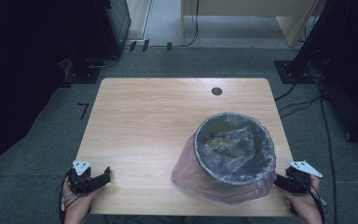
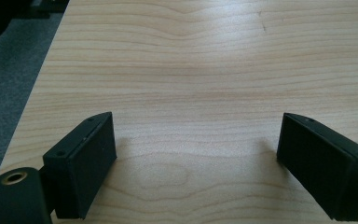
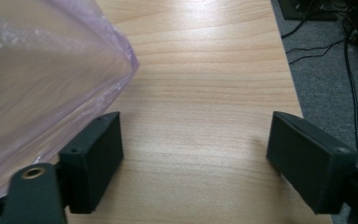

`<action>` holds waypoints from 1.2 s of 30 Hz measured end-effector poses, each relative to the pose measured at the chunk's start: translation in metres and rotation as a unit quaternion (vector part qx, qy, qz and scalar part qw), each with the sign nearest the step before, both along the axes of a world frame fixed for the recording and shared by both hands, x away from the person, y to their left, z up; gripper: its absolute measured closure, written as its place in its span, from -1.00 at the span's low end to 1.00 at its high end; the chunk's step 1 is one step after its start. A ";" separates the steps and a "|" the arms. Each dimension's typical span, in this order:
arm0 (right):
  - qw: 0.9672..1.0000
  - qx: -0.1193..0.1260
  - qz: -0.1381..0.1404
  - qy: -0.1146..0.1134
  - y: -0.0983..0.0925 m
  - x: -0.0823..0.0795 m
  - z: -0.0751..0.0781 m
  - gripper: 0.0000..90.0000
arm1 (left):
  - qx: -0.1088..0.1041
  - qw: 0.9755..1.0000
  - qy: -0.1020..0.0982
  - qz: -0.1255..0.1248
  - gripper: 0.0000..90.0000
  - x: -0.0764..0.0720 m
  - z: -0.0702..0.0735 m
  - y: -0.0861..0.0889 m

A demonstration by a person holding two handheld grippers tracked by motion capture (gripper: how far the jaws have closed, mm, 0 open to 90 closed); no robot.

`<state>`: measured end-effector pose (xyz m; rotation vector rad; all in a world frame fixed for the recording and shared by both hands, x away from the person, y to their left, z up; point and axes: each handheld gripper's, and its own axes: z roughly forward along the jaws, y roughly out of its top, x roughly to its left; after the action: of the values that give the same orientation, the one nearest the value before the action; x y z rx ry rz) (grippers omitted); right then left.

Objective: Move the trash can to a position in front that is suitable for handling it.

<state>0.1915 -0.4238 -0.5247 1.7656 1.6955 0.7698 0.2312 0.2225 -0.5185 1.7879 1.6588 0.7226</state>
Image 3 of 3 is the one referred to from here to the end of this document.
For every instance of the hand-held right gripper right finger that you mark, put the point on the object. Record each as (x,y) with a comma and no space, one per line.
(310,161)

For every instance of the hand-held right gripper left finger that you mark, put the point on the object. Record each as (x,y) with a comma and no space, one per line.
(90,165)

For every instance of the clear purple plastic bag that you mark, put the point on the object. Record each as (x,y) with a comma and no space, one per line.
(43,87)

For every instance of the black equipment base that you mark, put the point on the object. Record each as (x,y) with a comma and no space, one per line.
(307,9)

